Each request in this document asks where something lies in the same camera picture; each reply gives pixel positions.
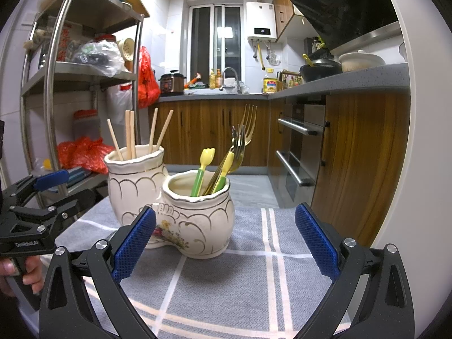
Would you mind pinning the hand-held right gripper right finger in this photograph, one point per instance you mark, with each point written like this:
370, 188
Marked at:
316, 240

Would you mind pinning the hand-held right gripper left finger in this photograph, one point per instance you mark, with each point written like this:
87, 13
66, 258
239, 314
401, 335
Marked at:
136, 240

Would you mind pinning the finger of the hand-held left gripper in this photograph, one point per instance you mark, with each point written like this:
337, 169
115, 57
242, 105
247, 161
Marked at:
60, 209
53, 179

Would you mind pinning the cream floral ceramic utensil holder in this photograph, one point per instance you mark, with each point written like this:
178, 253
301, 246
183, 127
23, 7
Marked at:
197, 219

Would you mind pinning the wooden chopstick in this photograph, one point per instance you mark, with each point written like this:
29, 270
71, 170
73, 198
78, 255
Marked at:
128, 134
153, 130
133, 134
114, 139
165, 127

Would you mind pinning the green yellow plastic fork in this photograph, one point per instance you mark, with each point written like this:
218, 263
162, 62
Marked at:
206, 157

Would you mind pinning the silver metal fork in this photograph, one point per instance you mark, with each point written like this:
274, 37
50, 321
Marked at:
239, 159

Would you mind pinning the gold metal fork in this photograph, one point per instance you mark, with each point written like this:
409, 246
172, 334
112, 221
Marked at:
250, 127

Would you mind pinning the person's left hand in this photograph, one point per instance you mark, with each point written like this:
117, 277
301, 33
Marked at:
33, 272

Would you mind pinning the small yellow lid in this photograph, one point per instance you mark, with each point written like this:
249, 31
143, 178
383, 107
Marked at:
46, 165

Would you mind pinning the crumpled red plastic bag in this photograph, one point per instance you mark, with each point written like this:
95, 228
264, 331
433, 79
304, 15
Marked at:
83, 152

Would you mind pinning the red-lid plastic jar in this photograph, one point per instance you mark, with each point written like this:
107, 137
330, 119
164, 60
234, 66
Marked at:
84, 114

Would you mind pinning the wooden kitchen base cabinets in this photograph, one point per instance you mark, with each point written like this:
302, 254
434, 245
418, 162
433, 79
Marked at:
353, 148

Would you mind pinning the built-in steel oven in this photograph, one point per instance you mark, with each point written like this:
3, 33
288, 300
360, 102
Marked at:
303, 141

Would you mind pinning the grey plaid cloth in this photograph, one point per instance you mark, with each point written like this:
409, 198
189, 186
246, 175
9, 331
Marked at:
229, 289

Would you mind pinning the white plastic bag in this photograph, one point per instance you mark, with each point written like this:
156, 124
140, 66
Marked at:
118, 102

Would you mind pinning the steel shelf rack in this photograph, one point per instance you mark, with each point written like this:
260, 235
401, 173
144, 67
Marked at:
42, 74

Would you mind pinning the clear plastic bag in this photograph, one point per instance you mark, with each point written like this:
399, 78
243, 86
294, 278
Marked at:
99, 56

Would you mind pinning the hanging red plastic bag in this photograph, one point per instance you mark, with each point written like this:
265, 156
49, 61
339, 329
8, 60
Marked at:
146, 84

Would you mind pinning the cream plastic strainer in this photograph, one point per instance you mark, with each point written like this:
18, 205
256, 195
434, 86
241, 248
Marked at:
127, 47

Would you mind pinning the dark red pressure cooker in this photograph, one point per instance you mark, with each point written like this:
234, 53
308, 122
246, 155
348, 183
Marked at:
171, 84

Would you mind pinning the black wok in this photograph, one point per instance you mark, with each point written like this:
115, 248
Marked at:
319, 72

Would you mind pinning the yellow seasoning bottles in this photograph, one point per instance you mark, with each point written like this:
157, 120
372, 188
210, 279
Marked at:
219, 79

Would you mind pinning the white ceramic pot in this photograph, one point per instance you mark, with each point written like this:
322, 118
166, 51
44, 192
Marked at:
358, 61

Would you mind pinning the steel kitchen faucet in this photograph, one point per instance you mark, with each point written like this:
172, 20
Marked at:
229, 69

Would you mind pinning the sliding glass window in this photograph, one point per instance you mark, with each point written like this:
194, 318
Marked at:
201, 42

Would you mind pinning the white water heater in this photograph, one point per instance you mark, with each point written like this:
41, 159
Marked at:
259, 17

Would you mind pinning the black range hood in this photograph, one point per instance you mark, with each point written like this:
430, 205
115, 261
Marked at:
339, 3

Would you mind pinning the wooden wall cabinet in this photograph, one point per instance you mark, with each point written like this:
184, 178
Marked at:
282, 3

